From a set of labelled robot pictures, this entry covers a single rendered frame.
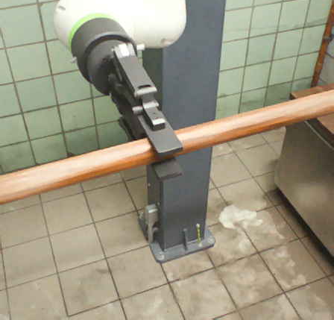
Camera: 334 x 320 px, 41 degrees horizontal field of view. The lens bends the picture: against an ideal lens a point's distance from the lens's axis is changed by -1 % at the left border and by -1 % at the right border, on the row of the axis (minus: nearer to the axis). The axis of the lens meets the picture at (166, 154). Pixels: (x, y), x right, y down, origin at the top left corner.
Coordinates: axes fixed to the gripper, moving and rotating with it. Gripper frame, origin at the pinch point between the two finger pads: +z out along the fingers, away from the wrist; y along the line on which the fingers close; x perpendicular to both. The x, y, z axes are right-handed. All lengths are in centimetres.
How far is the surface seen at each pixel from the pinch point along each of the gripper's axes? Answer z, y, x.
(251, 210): -70, 120, -72
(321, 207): -43, 94, -83
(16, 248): -89, 120, 31
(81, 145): -125, 105, -9
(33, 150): -126, 101, 13
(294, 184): -61, 99, -84
